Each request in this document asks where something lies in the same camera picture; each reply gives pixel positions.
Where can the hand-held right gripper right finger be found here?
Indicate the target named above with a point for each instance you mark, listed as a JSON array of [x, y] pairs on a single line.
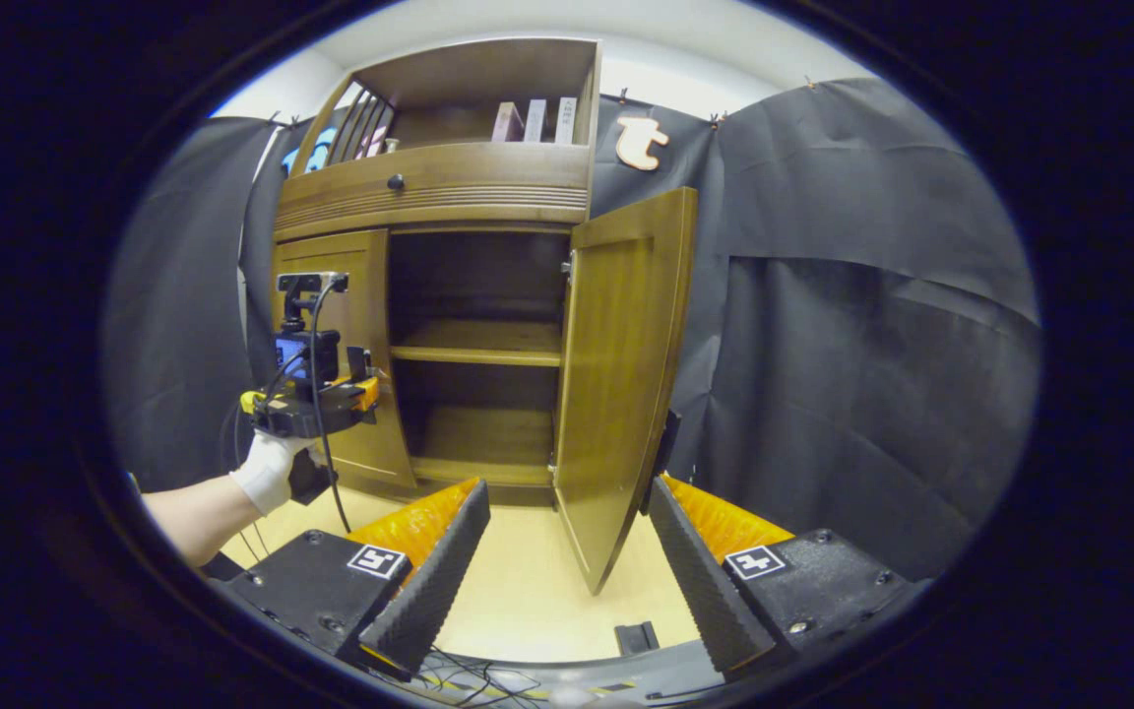
[[700, 581]]

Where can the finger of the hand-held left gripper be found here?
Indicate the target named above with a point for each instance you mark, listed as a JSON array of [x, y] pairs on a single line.
[[362, 392]]

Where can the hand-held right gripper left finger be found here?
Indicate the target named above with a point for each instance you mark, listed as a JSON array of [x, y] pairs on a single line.
[[439, 581]]

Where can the wooden double-door shoe cabinet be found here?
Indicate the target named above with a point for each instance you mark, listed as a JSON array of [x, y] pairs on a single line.
[[478, 340]]

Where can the wooden drawer with black knob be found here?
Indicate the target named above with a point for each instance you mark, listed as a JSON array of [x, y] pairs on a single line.
[[488, 182]]

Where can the black backdrop cloth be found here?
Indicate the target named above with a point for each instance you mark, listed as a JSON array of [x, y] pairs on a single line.
[[872, 345]]

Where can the white upright book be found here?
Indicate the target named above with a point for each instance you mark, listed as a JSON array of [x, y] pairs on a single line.
[[566, 120], [535, 121]]

